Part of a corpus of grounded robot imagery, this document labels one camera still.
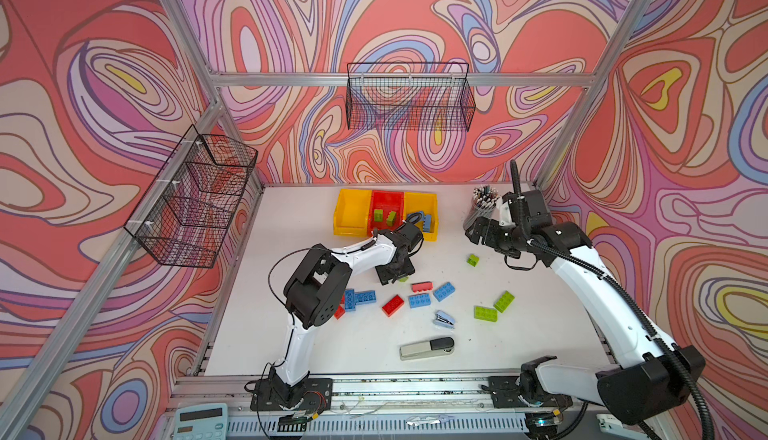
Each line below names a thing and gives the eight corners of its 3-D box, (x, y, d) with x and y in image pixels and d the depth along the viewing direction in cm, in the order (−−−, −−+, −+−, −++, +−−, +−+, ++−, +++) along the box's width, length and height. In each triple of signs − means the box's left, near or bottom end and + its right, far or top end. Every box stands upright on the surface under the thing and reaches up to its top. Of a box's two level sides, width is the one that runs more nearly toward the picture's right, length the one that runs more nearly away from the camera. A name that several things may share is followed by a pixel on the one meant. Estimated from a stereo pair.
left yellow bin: (335, 241, 106) (332, 228, 100) (340, 202, 118) (338, 189, 112) (369, 240, 106) (367, 228, 100) (370, 202, 118) (369, 189, 112)
